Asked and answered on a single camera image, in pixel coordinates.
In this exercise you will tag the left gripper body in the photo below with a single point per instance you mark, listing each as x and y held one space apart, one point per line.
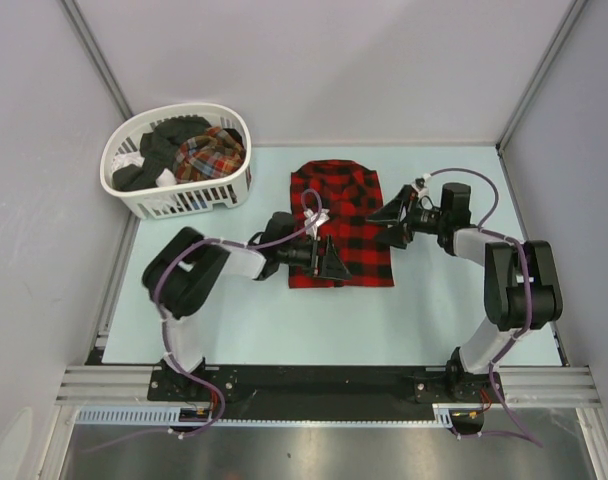
316 259

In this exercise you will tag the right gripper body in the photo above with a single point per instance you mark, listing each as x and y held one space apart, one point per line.
411 215

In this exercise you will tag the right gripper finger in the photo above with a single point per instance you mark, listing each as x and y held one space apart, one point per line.
394 211
398 236

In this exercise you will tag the red black plaid shirt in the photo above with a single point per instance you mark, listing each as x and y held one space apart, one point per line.
349 192

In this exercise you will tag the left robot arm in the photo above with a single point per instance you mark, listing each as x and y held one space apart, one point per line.
181 277

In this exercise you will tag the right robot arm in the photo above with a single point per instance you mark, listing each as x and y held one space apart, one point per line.
521 291

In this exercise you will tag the multicolour plaid shirt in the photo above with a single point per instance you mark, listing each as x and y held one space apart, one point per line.
215 154

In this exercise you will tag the white garment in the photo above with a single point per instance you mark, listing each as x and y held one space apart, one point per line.
126 161

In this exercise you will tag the white laundry basket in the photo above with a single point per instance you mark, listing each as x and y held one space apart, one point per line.
180 199

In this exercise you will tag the dark grey garment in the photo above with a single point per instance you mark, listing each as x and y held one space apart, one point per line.
158 149

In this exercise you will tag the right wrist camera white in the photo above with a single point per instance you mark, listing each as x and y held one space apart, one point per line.
420 186

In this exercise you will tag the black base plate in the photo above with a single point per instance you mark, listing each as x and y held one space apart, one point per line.
326 389

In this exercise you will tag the white cable duct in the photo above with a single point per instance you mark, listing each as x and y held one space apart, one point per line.
422 416

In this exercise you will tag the aluminium frame rail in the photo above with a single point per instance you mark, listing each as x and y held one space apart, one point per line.
524 387

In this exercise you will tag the right aluminium corner post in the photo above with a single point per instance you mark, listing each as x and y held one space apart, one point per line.
543 68

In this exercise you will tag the aluminium corner post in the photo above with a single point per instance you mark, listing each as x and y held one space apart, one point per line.
91 47
543 68

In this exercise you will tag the left aluminium corner post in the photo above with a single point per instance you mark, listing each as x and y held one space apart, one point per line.
91 47

